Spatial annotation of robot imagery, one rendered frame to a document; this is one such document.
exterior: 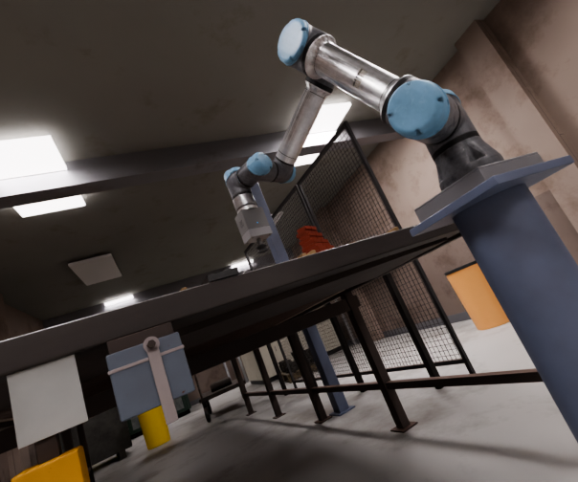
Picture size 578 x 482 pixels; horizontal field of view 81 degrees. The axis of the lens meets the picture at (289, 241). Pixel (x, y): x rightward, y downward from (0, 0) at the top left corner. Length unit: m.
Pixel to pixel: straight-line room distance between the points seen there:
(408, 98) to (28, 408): 0.92
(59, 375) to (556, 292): 0.96
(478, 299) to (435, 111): 3.63
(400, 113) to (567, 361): 0.61
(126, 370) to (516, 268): 0.81
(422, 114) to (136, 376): 0.77
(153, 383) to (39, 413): 0.18
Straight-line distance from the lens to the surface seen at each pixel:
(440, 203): 0.92
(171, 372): 0.74
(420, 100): 0.82
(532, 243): 0.87
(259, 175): 1.14
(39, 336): 0.78
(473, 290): 4.31
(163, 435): 6.08
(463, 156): 0.91
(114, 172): 3.82
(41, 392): 0.77
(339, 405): 3.16
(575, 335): 0.89
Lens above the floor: 0.74
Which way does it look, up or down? 15 degrees up
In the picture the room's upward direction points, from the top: 22 degrees counter-clockwise
